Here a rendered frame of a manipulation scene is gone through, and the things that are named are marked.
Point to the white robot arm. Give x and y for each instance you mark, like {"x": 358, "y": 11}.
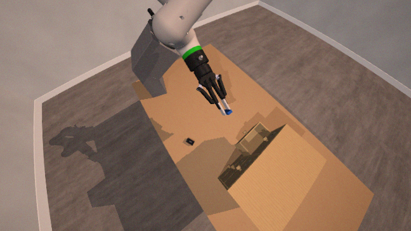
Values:
{"x": 172, "y": 26}

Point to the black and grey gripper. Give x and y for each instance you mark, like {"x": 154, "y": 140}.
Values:
{"x": 207, "y": 78}

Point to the small tan wooden chest of drawers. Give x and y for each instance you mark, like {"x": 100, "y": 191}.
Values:
{"x": 272, "y": 188}

